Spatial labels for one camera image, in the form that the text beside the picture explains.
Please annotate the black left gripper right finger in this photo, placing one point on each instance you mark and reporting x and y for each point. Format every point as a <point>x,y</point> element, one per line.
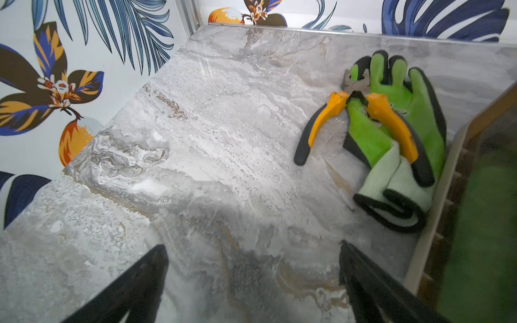
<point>376,296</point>

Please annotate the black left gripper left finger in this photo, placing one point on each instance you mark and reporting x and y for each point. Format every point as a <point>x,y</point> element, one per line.
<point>134,297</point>

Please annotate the beige drawer organizer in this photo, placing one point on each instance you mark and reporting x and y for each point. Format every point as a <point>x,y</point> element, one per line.
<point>464,264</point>

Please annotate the green work glove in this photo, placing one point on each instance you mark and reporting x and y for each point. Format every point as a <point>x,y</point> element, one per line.
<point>390,194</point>

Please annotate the orange handled pliers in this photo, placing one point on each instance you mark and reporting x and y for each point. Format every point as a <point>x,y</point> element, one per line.
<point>375,127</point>

